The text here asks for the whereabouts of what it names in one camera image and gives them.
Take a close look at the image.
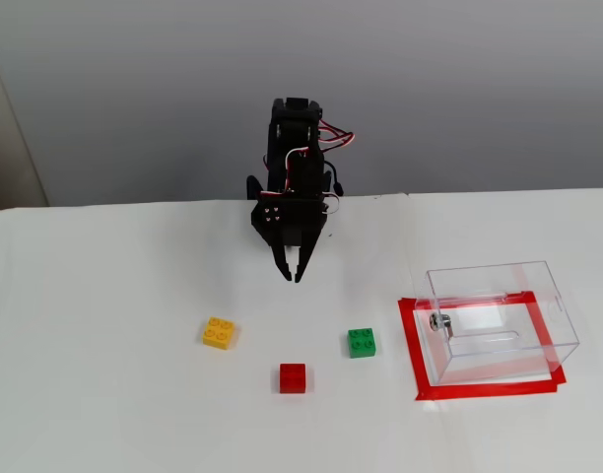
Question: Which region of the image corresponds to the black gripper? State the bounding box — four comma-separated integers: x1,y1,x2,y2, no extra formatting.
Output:
250,193,331,284

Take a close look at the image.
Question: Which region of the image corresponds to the yellow lego brick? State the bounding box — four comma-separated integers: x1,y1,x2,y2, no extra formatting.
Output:
201,315,236,351

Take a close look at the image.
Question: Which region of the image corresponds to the green lego brick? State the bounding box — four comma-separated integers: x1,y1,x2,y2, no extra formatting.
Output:
347,326,377,360

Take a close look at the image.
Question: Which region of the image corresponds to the red lego brick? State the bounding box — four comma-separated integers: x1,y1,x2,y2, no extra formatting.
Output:
279,363,307,394

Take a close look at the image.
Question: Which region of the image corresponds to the silver box lock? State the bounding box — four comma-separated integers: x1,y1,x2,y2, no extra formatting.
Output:
428,311,458,341

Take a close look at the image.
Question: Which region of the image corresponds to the transparent acrylic box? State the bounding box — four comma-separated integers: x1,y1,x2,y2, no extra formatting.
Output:
413,259,581,386

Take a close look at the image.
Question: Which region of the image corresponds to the black power cable plug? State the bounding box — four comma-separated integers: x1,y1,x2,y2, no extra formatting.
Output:
325,165,345,197

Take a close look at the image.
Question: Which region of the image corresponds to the red white gripper servo cable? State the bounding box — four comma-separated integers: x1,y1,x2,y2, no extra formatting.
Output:
283,149,308,194

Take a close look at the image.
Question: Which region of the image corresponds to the red tape frame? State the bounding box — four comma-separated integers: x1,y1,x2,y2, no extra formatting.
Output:
397,290,568,403

